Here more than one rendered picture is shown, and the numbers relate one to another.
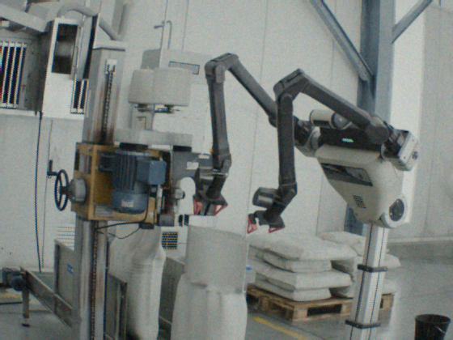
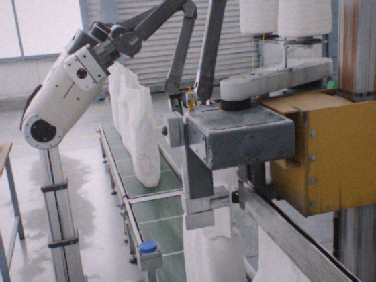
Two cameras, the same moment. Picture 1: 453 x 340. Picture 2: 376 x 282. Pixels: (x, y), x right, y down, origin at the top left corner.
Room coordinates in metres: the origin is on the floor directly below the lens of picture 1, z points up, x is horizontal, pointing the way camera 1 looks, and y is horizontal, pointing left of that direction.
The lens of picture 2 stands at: (4.72, 0.48, 1.65)
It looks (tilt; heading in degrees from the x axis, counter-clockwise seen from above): 16 degrees down; 198
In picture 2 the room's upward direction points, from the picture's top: 5 degrees counter-clockwise
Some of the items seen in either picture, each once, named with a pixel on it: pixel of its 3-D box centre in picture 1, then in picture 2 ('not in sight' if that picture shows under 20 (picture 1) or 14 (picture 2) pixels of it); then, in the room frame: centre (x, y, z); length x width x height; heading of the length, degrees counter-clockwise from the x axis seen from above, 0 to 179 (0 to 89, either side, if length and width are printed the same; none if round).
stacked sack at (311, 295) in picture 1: (290, 286); not in sight; (6.23, -0.63, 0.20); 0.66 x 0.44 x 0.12; 32
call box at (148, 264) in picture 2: (243, 274); (149, 256); (3.40, -0.13, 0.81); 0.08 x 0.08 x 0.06; 32
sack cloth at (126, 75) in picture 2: not in sight; (130, 111); (0.99, -1.26, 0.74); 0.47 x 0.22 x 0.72; 33
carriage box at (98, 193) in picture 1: (113, 181); (335, 146); (3.27, 0.48, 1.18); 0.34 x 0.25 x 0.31; 122
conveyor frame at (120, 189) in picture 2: not in sight; (135, 154); (1.03, -1.24, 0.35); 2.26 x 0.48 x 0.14; 32
